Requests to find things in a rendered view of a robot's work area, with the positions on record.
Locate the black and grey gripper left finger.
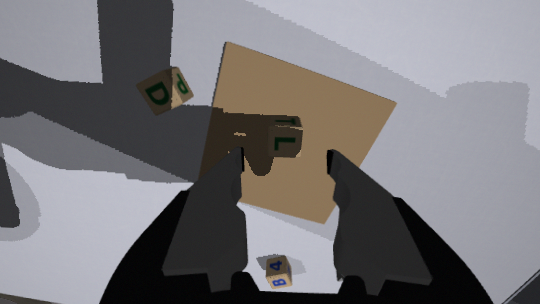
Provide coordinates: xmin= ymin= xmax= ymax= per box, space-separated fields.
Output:
xmin=99 ymin=146 xmax=248 ymax=304

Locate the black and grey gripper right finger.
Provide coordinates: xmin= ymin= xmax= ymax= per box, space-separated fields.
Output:
xmin=327 ymin=149 xmax=494 ymax=304

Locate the tan flat mat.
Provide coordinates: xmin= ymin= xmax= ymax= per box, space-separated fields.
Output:
xmin=198 ymin=41 xmax=397 ymax=224

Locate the brown wooden letter block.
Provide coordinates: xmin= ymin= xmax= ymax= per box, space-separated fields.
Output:
xmin=266 ymin=256 xmax=292 ymax=289
xmin=268 ymin=116 xmax=303 ymax=158
xmin=136 ymin=67 xmax=194 ymax=116

